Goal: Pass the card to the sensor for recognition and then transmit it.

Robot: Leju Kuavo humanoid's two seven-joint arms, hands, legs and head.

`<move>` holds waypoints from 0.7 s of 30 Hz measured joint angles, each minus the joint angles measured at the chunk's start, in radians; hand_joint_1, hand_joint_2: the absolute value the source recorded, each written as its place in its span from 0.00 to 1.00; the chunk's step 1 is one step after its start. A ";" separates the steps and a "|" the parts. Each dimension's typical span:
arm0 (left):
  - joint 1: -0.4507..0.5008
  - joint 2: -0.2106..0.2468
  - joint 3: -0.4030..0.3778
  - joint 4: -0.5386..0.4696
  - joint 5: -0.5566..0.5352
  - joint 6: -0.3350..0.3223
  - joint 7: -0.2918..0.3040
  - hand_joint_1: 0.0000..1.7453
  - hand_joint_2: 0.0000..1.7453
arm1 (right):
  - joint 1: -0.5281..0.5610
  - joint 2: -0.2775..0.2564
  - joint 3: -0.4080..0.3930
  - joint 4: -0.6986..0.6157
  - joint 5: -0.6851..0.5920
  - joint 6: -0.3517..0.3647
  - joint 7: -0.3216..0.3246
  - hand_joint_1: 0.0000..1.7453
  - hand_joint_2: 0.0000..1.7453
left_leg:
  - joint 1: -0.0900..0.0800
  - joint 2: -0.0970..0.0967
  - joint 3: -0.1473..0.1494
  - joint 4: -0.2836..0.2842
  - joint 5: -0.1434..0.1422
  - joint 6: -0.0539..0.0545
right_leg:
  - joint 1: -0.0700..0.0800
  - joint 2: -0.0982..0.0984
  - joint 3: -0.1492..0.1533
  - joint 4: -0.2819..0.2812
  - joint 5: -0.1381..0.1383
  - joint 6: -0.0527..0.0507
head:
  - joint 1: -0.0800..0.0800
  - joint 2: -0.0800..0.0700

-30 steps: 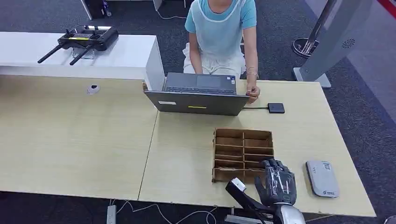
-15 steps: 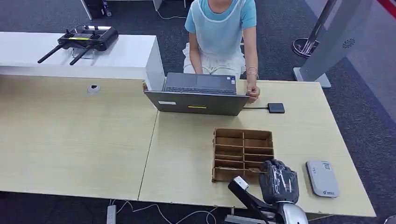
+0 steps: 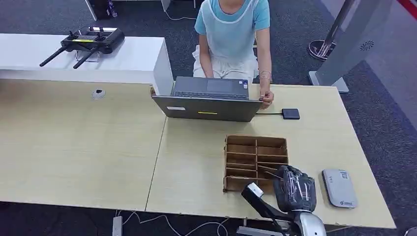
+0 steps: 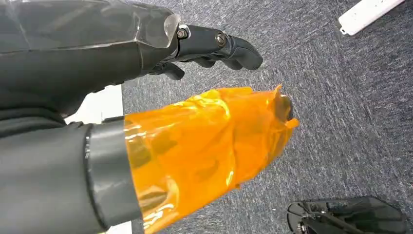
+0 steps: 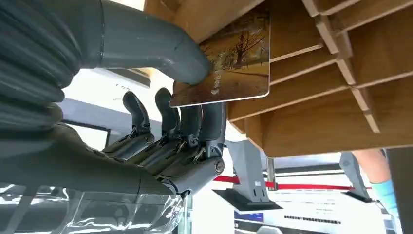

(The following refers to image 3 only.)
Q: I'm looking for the person's left hand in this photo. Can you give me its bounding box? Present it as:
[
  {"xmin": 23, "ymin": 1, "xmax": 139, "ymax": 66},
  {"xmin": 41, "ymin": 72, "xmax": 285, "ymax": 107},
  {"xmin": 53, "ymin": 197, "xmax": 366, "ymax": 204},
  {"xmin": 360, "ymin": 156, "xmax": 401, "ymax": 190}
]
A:
[{"xmin": 259, "ymin": 88, "xmax": 275, "ymax": 110}]

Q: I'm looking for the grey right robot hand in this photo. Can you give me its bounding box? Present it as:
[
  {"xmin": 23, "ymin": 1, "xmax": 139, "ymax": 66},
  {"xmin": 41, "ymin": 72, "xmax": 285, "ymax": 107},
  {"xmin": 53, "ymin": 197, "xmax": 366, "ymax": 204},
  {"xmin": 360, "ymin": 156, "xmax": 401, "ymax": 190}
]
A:
[{"xmin": 273, "ymin": 165, "xmax": 317, "ymax": 213}]

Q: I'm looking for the small black hub box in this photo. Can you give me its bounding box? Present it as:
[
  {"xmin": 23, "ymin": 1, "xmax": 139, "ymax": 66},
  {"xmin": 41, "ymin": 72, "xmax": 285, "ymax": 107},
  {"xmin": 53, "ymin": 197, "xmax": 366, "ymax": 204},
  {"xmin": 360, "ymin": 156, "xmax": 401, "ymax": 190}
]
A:
[{"xmin": 281, "ymin": 108, "xmax": 301, "ymax": 120}]

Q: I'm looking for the grey card reader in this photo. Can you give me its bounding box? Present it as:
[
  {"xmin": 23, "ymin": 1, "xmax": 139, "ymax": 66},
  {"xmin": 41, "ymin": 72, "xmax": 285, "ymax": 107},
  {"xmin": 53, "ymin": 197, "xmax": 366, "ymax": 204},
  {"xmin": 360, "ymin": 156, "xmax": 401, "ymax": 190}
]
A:
[{"xmin": 322, "ymin": 169, "xmax": 358, "ymax": 209}]

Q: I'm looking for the grey desk foot bar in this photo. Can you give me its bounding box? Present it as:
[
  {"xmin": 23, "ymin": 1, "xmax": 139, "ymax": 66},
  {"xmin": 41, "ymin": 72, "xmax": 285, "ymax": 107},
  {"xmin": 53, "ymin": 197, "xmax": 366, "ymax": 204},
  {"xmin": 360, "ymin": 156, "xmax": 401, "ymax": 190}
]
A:
[{"xmin": 237, "ymin": 226, "xmax": 287, "ymax": 236}]

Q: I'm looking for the grey open laptop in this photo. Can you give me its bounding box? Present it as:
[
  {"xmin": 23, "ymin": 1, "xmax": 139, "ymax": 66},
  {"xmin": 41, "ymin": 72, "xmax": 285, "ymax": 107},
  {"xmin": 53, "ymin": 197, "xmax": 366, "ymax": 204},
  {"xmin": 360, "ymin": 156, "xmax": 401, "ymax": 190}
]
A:
[{"xmin": 151, "ymin": 76, "xmax": 263, "ymax": 123}]

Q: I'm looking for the wooden compartment box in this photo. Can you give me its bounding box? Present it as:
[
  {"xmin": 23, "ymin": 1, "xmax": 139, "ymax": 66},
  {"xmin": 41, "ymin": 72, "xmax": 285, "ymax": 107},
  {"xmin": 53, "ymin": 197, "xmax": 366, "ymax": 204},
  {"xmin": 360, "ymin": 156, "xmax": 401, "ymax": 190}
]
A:
[{"xmin": 223, "ymin": 135, "xmax": 289, "ymax": 193}]

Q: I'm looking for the metal stanchion with round base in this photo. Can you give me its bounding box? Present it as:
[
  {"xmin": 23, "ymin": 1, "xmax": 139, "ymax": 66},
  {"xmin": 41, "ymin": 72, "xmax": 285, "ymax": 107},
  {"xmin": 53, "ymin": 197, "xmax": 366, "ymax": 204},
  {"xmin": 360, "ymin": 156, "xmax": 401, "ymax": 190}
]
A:
[{"xmin": 307, "ymin": 0, "xmax": 356, "ymax": 62}]

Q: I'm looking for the person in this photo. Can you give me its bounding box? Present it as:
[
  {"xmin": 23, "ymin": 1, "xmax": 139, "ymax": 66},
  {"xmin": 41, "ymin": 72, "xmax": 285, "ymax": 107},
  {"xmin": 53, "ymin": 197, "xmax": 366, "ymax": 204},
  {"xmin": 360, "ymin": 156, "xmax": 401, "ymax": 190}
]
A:
[{"xmin": 193, "ymin": 0, "xmax": 275, "ymax": 110}]

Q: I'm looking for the grey kiosk stand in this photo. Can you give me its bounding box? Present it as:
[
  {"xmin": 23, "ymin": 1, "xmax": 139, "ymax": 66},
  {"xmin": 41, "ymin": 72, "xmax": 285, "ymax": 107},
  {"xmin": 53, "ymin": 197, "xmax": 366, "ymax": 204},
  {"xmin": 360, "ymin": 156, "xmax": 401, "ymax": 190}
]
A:
[{"xmin": 308, "ymin": 0, "xmax": 393, "ymax": 94}]

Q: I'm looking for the white cabinet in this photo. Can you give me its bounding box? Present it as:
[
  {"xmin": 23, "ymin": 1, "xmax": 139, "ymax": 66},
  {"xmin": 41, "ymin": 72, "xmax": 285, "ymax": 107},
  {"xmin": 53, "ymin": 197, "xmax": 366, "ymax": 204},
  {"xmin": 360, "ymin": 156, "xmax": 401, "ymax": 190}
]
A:
[{"xmin": 0, "ymin": 32, "xmax": 174, "ymax": 96}]

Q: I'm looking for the red strip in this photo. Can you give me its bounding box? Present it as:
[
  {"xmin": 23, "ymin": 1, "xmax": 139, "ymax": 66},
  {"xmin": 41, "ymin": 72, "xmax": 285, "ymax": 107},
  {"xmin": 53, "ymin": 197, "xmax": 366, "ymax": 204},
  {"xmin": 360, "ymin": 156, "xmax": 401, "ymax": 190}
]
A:
[{"xmin": 398, "ymin": 0, "xmax": 417, "ymax": 12}]

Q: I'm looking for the white power strip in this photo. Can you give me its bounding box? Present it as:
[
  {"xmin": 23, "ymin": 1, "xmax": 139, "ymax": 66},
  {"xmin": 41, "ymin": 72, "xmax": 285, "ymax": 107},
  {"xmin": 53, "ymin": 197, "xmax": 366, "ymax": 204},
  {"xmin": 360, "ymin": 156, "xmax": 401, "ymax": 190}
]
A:
[{"xmin": 112, "ymin": 216, "xmax": 123, "ymax": 236}]

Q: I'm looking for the black remote controller with antennas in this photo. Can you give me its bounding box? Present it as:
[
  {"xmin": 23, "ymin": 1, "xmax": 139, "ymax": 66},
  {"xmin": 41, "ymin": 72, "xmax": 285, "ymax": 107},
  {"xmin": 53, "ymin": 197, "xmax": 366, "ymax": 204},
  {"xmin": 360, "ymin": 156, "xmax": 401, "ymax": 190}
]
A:
[{"xmin": 39, "ymin": 27, "xmax": 126, "ymax": 70}]

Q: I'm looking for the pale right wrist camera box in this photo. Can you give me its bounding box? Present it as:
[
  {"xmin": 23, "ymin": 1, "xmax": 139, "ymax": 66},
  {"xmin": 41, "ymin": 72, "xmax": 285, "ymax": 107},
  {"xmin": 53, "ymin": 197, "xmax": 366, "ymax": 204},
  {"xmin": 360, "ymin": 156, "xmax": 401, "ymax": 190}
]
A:
[{"xmin": 241, "ymin": 182, "xmax": 265, "ymax": 204}]

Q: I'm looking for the white floor cable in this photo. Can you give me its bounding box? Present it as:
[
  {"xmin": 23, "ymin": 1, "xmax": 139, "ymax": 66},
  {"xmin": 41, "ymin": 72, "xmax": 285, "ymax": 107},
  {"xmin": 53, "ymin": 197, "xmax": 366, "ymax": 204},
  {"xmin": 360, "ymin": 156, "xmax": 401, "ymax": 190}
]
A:
[{"xmin": 162, "ymin": 0, "xmax": 197, "ymax": 21}]

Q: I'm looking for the white cable under desk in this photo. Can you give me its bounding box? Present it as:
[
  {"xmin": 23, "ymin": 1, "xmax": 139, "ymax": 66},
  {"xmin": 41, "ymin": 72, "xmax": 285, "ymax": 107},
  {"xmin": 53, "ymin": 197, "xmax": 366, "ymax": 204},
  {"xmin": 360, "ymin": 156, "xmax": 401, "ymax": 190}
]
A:
[{"xmin": 116, "ymin": 210, "xmax": 229, "ymax": 236}]

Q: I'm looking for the wire controller stand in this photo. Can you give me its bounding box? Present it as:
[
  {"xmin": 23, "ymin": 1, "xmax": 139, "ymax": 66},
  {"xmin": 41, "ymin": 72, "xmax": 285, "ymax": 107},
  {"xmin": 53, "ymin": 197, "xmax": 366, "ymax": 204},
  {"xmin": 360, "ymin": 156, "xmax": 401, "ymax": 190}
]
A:
[{"xmin": 75, "ymin": 50, "xmax": 100, "ymax": 63}]

